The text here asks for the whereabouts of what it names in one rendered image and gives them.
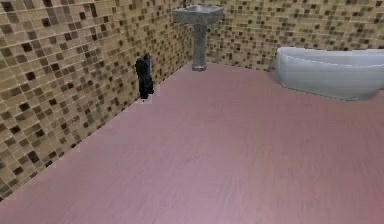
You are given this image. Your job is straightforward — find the white bathtub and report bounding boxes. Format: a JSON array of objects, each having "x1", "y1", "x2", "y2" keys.
[{"x1": 275, "y1": 46, "x2": 384, "y2": 102}]

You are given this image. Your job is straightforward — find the grey pedestal sink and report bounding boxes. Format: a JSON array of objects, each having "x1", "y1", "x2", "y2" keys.
[{"x1": 171, "y1": 4, "x2": 225, "y2": 72}]

